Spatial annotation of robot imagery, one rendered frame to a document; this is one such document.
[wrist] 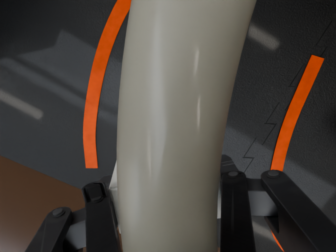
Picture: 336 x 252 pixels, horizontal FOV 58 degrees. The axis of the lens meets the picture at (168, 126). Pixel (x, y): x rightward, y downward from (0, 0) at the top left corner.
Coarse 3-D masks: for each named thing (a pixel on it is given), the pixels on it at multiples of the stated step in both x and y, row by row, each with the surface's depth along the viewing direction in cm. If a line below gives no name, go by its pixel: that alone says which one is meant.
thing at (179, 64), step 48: (144, 0) 7; (192, 0) 6; (240, 0) 6; (144, 48) 7; (192, 48) 6; (240, 48) 7; (144, 96) 7; (192, 96) 7; (144, 144) 7; (192, 144) 7; (144, 192) 8; (192, 192) 8; (144, 240) 8; (192, 240) 8
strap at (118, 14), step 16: (128, 0) 95; (112, 16) 96; (112, 32) 98; (96, 64) 101; (320, 64) 101; (96, 80) 103; (304, 80) 102; (96, 96) 105; (304, 96) 104; (96, 112) 107; (288, 112) 106; (288, 128) 108; (288, 144) 110; (96, 160) 113; (272, 160) 113
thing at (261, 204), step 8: (224, 160) 18; (224, 168) 17; (232, 168) 17; (248, 184) 15; (256, 184) 15; (248, 192) 15; (256, 192) 15; (264, 192) 14; (256, 200) 15; (264, 200) 15; (256, 208) 15; (264, 208) 15; (272, 208) 15
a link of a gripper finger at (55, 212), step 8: (56, 208) 15; (64, 208) 15; (48, 216) 15; (56, 216) 14; (64, 216) 14; (72, 216) 15; (48, 224) 14; (56, 224) 14; (64, 224) 14; (40, 232) 13; (48, 232) 13; (56, 232) 13; (64, 232) 14; (32, 240) 13; (40, 240) 13; (48, 240) 13; (56, 240) 13; (32, 248) 12; (40, 248) 12; (48, 248) 12; (56, 248) 13; (80, 248) 15
